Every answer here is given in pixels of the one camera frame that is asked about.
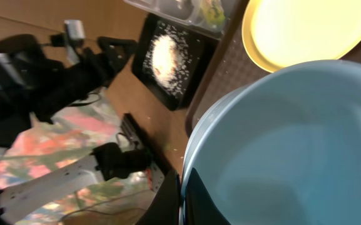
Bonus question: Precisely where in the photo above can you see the yellow plate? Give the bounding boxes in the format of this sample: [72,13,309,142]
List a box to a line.
[242,0,361,73]

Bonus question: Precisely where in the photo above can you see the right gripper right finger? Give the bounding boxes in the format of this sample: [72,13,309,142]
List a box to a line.
[185,168,230,225]

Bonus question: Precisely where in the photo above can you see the clear plastic bin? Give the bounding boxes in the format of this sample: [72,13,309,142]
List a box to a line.
[125,0,239,39]

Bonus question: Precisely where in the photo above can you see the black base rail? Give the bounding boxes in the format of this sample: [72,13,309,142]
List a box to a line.
[119,112,168,193]

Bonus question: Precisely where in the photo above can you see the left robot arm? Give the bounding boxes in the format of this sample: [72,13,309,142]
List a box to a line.
[0,34,148,224]

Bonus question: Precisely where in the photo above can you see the green orange snack wrapper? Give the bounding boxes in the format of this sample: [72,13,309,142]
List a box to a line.
[200,0,226,27]

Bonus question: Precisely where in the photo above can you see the light blue bowl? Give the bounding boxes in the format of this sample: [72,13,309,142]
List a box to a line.
[181,60,361,224]

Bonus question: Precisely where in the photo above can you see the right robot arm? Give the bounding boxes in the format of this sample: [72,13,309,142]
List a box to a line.
[0,142,228,224]

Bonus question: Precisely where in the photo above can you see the rice grains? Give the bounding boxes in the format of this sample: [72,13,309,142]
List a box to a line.
[143,21,191,99]

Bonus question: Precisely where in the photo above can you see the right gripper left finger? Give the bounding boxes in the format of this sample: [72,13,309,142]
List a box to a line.
[136,170,180,225]

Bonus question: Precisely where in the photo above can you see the black rectangular tray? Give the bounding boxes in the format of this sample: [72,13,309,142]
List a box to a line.
[131,13,218,111]

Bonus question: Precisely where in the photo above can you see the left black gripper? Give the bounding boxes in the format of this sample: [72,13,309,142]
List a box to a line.
[42,36,136,109]

